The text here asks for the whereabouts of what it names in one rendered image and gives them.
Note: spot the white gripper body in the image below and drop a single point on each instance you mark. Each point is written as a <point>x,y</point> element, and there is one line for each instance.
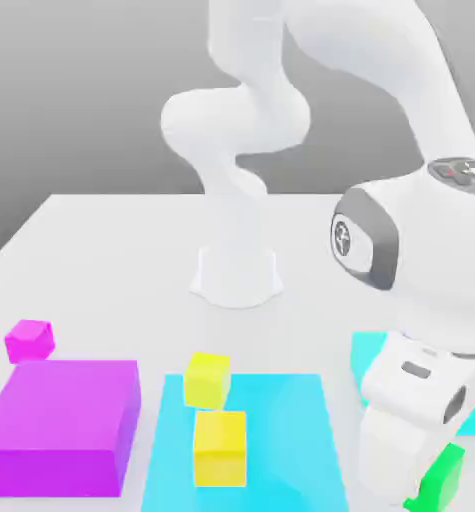
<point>389,452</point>

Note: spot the small green cube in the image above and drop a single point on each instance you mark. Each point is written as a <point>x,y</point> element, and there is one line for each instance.
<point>441,480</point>

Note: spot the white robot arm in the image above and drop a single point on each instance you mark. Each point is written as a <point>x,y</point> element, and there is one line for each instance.
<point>237,120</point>

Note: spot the small golden yellow cube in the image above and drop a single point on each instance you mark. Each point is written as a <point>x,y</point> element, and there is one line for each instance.
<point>220,448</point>

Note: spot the small lime yellow cube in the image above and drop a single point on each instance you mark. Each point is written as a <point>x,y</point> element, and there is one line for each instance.
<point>205,380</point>

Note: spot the small magenta cube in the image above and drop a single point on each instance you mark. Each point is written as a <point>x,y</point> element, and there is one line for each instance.
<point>29,342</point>

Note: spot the large purple box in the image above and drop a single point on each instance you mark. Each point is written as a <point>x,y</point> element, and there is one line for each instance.
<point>57,416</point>

